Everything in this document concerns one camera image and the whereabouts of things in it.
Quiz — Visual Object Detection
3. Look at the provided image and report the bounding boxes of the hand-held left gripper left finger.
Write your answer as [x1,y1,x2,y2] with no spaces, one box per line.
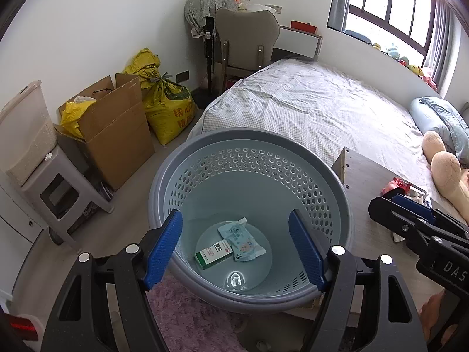
[40,209,184,352]

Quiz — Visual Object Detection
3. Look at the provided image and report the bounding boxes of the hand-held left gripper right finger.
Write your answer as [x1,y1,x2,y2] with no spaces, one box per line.
[288,209,429,352]

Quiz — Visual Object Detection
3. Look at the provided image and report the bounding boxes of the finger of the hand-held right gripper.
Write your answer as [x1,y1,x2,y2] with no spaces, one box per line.
[391,194,469,233]
[367,196,469,262]

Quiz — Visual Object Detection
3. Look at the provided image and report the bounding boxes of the grey perforated plastic basket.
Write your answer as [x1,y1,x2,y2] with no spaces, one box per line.
[148,128,355,315]

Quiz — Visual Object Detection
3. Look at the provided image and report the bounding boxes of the person's right hand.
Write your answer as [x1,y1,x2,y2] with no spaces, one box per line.
[419,289,447,340]

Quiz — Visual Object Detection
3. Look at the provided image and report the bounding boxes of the green white medicine box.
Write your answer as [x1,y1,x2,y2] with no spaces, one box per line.
[194,240,233,270]

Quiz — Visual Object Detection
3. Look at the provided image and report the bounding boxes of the beige teddy bear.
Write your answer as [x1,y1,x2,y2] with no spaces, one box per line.
[421,130,469,209]

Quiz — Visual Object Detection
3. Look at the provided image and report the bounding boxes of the light blue wipes packet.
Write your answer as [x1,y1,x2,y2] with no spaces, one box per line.
[217,217,267,263]

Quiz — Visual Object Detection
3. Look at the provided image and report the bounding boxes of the pink fluffy rug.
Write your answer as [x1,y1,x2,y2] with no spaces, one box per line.
[147,275,250,352]

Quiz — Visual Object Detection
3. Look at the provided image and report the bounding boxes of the light blue pillow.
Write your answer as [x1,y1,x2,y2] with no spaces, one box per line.
[409,96,469,160]

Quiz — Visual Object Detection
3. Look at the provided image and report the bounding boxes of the brown cardboard box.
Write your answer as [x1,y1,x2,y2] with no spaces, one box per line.
[58,73,156,192]

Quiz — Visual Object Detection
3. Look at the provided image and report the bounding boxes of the bed with grey checked sheet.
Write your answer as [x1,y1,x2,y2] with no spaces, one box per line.
[187,58,469,224]

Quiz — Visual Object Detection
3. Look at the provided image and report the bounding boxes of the grey plastic stool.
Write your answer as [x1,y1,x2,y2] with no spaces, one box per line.
[20,145,115,253]

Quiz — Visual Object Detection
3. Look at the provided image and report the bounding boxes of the large yellow sack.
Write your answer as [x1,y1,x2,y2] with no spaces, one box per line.
[143,72,196,146]

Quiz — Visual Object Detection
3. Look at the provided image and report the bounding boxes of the row of plush toys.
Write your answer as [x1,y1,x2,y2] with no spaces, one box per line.
[372,40,439,90]

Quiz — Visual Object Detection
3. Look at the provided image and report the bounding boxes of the white cabinet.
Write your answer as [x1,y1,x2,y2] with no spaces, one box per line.
[0,183,45,297]

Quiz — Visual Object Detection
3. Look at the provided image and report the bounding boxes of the yellow plastic bag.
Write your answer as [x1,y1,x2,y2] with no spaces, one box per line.
[60,97,96,140]

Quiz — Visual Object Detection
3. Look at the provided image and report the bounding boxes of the translucent plastic storage bin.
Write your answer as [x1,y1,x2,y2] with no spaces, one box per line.
[0,80,58,186]

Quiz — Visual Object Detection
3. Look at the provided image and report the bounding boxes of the small yellow sack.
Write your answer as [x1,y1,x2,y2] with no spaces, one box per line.
[123,48,162,89]

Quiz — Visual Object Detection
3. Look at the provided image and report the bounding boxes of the black standing fan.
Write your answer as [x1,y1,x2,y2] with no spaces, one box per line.
[192,16,220,110]

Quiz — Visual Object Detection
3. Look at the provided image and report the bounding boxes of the red box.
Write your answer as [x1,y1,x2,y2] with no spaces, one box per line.
[291,20,319,33]

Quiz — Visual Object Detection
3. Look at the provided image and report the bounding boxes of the dark framed window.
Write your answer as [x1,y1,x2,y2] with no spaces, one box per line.
[327,0,446,57]

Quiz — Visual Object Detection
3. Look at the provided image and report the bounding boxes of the beige chair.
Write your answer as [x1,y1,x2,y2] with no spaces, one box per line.
[214,7,281,92]

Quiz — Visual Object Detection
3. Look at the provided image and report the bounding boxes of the white container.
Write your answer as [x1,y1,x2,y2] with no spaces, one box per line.
[238,0,283,14]

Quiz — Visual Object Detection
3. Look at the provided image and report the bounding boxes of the covered standing fan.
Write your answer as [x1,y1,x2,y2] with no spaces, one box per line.
[184,0,239,39]

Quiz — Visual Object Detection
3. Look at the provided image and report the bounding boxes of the white wall desk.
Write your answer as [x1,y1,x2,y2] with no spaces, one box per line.
[273,25,323,61]

